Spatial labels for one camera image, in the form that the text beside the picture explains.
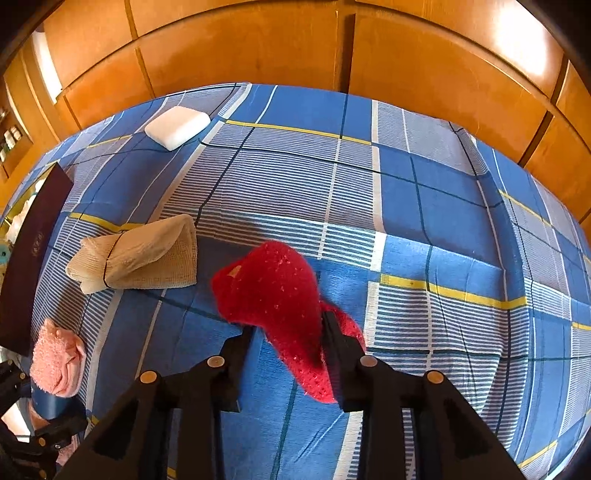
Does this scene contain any pink towel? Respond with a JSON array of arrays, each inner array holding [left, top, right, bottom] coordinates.
[[29, 317, 88, 421]]

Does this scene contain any cream cloth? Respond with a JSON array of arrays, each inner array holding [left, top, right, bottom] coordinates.
[[65, 214, 197, 295]]

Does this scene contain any red knit sock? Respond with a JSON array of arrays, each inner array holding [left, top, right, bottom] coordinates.
[[211, 241, 365, 404]]

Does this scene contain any gold tray box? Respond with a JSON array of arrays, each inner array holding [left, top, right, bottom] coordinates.
[[1, 164, 73, 356]]

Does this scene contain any blue plaid bedsheet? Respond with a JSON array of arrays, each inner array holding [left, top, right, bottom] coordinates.
[[16, 83, 590, 479]]

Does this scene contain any white soap bar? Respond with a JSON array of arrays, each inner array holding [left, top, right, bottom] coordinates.
[[144, 106, 211, 151]]

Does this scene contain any wooden headboard cabinet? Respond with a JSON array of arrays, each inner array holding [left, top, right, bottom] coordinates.
[[1, 1, 590, 227]]

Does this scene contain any wooden wall shelf niche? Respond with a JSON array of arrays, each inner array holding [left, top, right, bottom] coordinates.
[[0, 78, 32, 183]]

